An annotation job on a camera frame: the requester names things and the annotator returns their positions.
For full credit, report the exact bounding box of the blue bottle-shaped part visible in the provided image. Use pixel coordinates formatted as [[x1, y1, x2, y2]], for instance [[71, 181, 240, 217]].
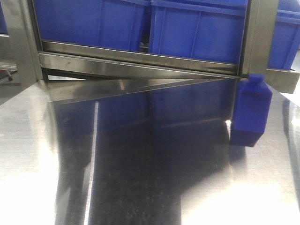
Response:
[[232, 74, 272, 134]]

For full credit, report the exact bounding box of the stainless steel shelf rack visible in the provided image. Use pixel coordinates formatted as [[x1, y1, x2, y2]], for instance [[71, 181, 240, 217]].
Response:
[[0, 0, 300, 103]]

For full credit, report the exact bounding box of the blue plastic bin left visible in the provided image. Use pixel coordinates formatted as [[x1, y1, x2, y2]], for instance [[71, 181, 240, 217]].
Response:
[[34, 0, 150, 51]]

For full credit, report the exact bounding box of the blue plastic bin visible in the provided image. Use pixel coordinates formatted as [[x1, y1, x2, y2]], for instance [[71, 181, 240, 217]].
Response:
[[268, 10, 300, 70], [34, 0, 150, 51], [149, 0, 246, 64]]

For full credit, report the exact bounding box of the blue plastic bin centre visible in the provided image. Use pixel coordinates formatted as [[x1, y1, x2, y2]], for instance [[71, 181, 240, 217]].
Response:
[[149, 0, 246, 64]]

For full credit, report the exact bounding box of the blue plastic bin right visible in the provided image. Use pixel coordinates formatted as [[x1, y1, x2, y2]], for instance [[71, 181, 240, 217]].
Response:
[[268, 10, 300, 70]]

